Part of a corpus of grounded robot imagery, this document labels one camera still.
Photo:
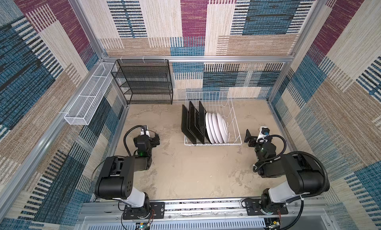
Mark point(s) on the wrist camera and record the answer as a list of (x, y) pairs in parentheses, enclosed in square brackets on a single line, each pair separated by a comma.
[(264, 132), (144, 131)]

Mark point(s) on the white wire wall basket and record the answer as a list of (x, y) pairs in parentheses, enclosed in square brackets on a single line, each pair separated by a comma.
[(85, 105)]

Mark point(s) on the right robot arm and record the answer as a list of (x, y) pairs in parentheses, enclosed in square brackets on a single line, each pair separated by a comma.
[(305, 174)]

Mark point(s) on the white round plate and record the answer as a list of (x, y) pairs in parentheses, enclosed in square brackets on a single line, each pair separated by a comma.
[(223, 128), (216, 128), (209, 133)]

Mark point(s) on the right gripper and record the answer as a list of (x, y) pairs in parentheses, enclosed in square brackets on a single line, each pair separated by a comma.
[(251, 139)]

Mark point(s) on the floral square plate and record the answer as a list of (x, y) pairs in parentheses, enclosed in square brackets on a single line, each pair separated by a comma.
[(194, 124)]

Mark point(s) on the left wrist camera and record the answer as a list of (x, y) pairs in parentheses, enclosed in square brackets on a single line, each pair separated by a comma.
[(144, 131)]

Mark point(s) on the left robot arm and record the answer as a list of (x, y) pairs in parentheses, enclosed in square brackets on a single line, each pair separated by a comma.
[(116, 178)]

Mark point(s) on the black mesh shelf rack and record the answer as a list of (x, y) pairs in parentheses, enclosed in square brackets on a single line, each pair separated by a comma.
[(144, 81)]

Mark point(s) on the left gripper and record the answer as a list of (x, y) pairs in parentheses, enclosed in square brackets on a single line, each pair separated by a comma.
[(153, 139)]

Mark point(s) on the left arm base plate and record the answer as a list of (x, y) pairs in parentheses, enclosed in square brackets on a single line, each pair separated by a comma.
[(153, 210)]

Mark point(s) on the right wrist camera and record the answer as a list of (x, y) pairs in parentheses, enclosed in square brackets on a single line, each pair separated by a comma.
[(264, 132)]

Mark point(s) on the white wire dish rack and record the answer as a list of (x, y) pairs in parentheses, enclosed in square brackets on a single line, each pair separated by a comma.
[(209, 119)]

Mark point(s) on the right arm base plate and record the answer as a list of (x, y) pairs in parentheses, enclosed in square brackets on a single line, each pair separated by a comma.
[(258, 207)]

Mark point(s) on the aluminium mounting rail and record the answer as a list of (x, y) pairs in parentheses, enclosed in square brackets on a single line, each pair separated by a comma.
[(207, 214)]

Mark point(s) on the black square plate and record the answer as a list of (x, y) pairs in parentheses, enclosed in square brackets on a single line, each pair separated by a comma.
[(185, 126), (202, 122)]

